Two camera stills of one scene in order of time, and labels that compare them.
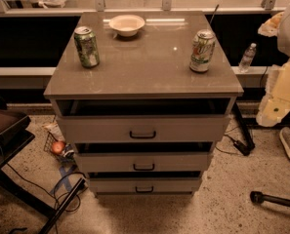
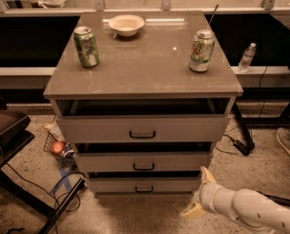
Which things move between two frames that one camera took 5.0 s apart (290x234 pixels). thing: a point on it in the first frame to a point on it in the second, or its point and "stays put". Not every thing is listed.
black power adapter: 243,148 stays put
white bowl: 127,25 stays put
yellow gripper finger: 269,28 to 194,212
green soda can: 86,42 stays put
